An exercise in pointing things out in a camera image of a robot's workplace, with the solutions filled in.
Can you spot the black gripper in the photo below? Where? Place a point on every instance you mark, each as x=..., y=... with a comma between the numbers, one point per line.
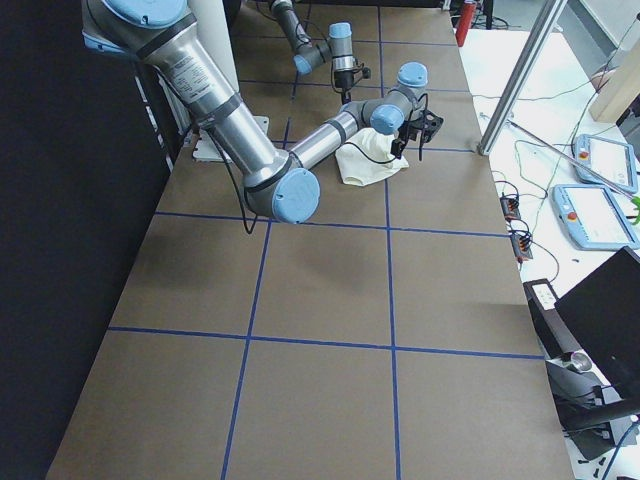
x=398, y=145
x=343, y=80

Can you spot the cream long-sleeve cat shirt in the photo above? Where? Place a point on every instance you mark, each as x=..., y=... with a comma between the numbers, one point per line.
x=366, y=159

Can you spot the far orange connector block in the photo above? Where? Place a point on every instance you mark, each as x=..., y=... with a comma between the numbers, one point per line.
x=510, y=208

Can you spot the orange connector block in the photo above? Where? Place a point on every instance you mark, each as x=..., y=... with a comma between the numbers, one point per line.
x=521, y=245
x=510, y=208

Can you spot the red fire extinguisher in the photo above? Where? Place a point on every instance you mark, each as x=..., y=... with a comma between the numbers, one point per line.
x=467, y=13

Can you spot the near orange connector block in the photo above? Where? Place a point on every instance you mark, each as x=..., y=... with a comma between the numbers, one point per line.
x=521, y=245

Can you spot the near teach pendant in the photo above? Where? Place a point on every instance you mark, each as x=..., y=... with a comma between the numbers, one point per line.
x=592, y=218

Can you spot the teach pendant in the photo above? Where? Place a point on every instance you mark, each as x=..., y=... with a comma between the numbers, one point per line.
x=614, y=160
x=592, y=218

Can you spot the far teach pendant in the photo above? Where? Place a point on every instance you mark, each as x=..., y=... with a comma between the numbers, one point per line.
x=614, y=160

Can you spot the wooden board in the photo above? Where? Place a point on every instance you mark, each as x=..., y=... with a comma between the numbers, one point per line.
x=619, y=21

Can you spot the black box with label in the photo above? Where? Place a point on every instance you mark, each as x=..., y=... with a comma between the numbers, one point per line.
x=553, y=333

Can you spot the black monitor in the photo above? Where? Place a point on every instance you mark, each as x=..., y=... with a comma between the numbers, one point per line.
x=602, y=313

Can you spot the black monitor stand base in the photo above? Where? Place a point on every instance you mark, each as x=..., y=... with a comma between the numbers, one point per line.
x=594, y=415

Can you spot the aluminium frame post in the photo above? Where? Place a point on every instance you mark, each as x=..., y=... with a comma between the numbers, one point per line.
x=541, y=30

